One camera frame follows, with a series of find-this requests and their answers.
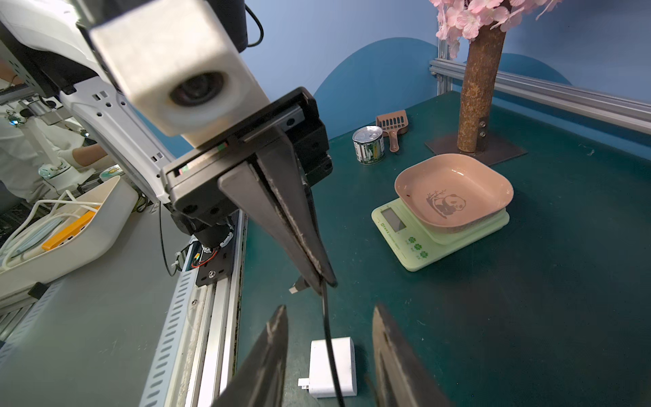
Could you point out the silver tin can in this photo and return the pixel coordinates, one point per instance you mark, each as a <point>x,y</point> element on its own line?
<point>369,144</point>

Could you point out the brown litter scoop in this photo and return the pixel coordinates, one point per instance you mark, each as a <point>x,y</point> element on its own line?
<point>393,125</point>

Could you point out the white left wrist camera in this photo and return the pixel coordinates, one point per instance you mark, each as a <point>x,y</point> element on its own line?
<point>176,64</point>

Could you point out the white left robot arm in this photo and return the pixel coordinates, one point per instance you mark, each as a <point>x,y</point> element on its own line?
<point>49,46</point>

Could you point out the pink cherry blossom tree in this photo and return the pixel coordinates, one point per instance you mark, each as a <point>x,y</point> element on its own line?
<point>484,24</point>

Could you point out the pink panda dish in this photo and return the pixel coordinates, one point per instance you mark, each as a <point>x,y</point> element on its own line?
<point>453,191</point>

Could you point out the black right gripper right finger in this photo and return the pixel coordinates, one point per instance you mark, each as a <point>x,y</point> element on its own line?
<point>401,377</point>

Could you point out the aluminium frame rail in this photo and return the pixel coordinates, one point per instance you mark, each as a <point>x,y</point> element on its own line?
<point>559,99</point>

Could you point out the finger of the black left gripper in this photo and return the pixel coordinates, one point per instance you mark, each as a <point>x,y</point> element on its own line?
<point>245,189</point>
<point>279,165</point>

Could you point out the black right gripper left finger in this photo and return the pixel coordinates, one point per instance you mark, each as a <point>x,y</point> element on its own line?
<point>260,380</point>

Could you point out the green electronic scale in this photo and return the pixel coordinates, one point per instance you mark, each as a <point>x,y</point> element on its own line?
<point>417,245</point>

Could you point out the slotted aluminium base rail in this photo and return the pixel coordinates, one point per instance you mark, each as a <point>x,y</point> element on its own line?
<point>195,356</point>

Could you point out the white tray with cables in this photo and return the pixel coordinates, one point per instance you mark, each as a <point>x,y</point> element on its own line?
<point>76,232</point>

